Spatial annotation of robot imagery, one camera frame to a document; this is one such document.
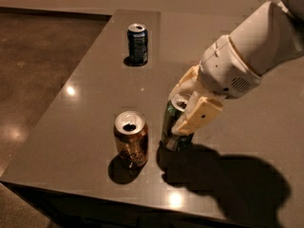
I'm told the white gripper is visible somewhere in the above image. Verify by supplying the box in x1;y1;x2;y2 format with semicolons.
168;35;261;136

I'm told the green soda can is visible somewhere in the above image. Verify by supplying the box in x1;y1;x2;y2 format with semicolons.
161;93;193;152

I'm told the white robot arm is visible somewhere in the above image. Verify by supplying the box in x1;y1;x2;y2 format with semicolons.
169;0;304;136

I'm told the orange soda can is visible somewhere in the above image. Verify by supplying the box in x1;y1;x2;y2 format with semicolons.
114;111;148;168

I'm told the blue soda can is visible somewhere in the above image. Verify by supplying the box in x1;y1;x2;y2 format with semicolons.
127;23;148;66

